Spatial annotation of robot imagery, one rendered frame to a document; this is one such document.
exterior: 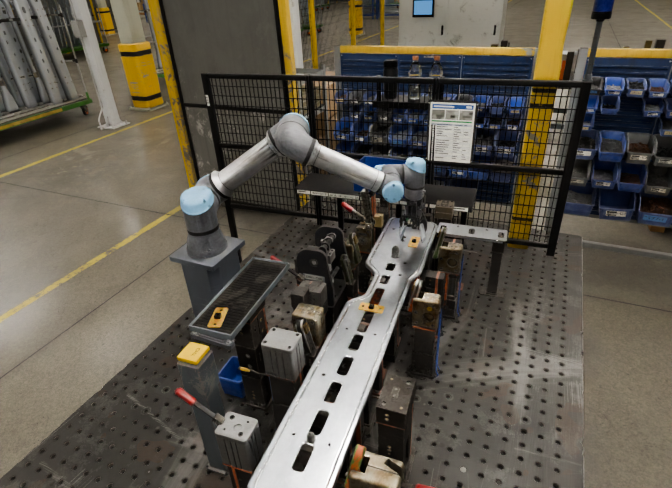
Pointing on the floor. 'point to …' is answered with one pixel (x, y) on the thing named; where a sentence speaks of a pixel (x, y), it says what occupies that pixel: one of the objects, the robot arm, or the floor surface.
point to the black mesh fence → (402, 140)
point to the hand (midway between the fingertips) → (412, 238)
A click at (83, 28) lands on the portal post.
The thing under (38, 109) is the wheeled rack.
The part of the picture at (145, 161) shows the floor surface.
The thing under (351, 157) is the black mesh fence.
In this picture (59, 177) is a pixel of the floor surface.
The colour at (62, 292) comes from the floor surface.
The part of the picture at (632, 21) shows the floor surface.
